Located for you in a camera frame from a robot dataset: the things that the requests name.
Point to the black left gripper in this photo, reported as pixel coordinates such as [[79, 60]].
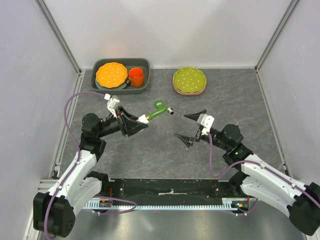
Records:
[[129, 127]]

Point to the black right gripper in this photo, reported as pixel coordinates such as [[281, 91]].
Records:
[[188, 141]]

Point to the white pvc elbow fitting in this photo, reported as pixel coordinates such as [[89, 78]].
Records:
[[143, 119]]

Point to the green plastic water faucet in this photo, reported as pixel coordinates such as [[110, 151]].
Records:
[[160, 108]]

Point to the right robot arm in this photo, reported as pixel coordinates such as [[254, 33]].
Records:
[[298, 201]]

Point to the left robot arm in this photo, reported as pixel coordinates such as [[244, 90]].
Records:
[[55, 211]]

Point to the teal plate under orange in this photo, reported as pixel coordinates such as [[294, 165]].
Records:
[[122, 86]]

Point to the pink plate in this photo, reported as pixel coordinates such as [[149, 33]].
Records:
[[189, 88]]

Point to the orange mug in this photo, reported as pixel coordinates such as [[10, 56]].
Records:
[[135, 77]]

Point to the orange dotted plate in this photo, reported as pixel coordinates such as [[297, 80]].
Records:
[[111, 75]]

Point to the green dotted plate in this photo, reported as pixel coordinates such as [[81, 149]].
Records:
[[189, 80]]

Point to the tan bottom plate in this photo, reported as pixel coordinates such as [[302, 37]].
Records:
[[188, 93]]

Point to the grey plastic dish tub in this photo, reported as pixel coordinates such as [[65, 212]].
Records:
[[128, 63]]

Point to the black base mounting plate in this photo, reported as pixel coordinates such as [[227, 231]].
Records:
[[171, 192]]

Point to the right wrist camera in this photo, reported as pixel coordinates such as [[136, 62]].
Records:
[[205, 121]]

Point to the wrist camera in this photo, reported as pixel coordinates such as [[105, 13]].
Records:
[[205, 121], [112, 103]]

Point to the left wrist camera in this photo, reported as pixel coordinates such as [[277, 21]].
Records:
[[112, 103]]

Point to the grey slotted cable duct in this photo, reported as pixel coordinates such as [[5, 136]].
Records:
[[96, 204]]

